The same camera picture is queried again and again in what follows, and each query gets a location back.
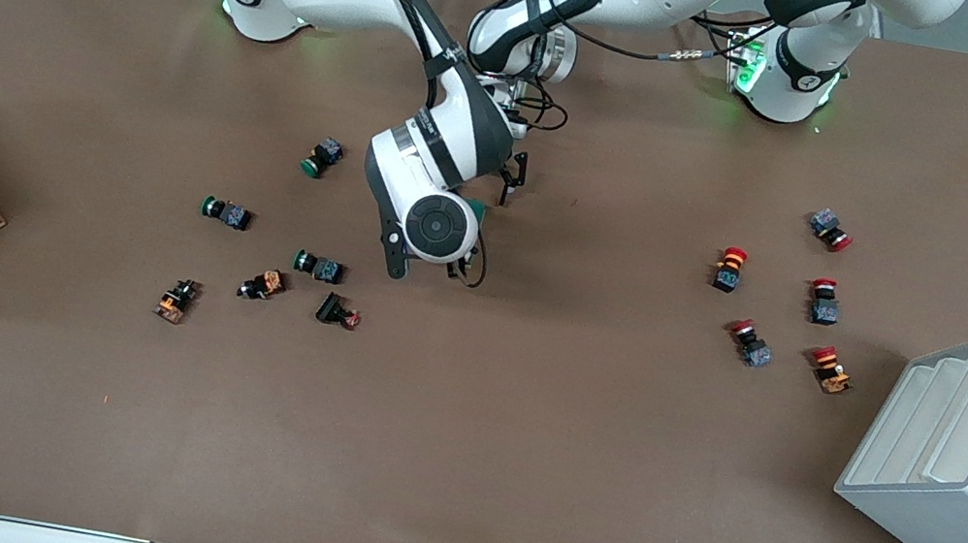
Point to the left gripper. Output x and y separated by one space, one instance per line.
514 164

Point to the brown paper table cover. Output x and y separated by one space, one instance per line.
516 434

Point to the red mushroom button yellow band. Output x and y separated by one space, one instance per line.
729 268

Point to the red mushroom button blue body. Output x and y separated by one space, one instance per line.
749 343
830 227
824 304

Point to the red mushroom button orange body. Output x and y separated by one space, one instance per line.
831 369

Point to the green push button switch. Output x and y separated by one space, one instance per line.
320 267
322 156
228 214

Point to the black switch with red lens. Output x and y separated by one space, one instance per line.
337 311

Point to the black orange selector switch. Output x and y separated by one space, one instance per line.
262 285
177 300

